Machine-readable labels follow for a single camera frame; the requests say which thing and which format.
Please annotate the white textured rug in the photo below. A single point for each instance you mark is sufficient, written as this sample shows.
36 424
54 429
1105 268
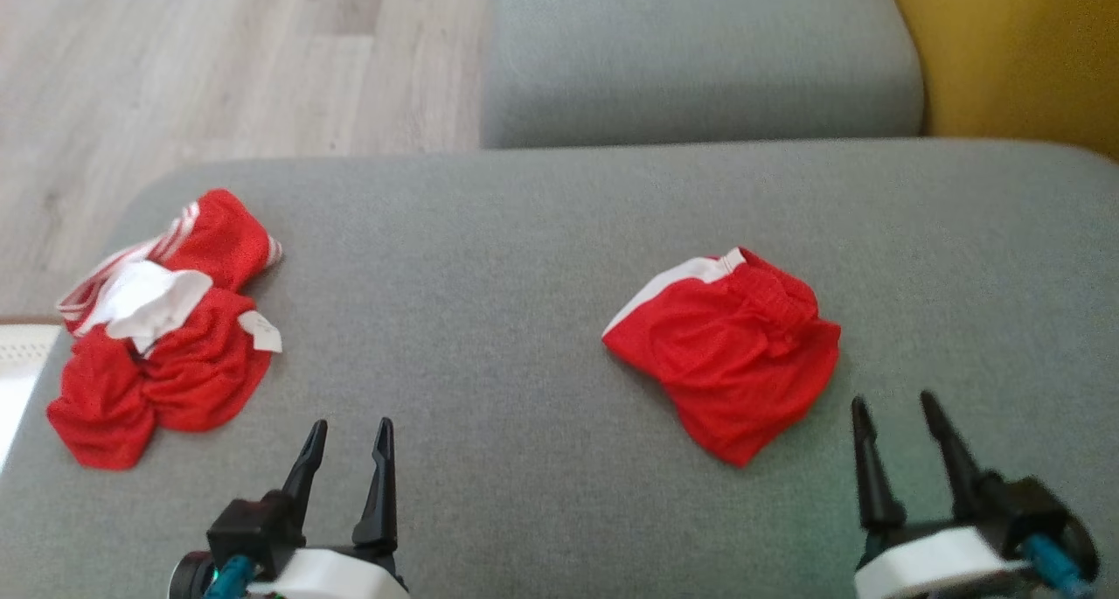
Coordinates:
22 354

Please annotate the wide yellow sofa backrest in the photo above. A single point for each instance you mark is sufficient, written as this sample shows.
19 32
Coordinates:
1023 48

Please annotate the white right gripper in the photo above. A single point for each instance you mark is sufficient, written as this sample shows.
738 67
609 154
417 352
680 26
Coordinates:
935 564

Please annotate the red shorts with white panel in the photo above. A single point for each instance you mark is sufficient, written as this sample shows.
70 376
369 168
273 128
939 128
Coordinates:
734 363

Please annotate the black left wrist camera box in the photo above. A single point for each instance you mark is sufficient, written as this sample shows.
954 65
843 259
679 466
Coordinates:
240 525

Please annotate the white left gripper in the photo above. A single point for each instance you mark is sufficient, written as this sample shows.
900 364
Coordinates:
332 573

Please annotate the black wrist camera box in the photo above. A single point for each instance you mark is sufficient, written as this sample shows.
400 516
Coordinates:
1032 507
240 525

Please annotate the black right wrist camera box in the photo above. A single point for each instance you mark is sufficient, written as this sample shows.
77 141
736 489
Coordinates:
1032 507

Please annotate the red and white jersey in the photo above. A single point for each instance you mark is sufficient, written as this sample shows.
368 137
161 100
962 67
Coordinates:
201 380

